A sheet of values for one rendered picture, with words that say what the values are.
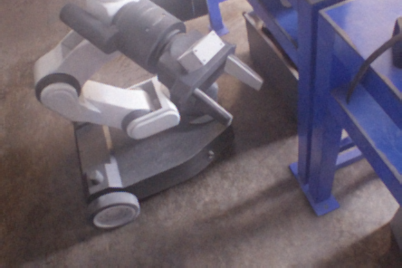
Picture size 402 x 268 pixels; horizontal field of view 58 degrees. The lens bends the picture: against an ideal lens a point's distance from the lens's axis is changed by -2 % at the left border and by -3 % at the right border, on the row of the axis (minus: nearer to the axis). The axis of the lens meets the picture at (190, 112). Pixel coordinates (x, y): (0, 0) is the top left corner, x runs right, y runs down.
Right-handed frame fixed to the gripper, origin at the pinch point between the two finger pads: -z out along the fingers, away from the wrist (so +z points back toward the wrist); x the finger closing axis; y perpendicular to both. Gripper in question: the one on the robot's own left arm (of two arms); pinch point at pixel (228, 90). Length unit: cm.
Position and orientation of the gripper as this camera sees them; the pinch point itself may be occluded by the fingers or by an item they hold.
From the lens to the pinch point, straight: 51.4
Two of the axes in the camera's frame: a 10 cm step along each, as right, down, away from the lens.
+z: -7.8, -5.7, 2.7
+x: -6.3, 6.6, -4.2
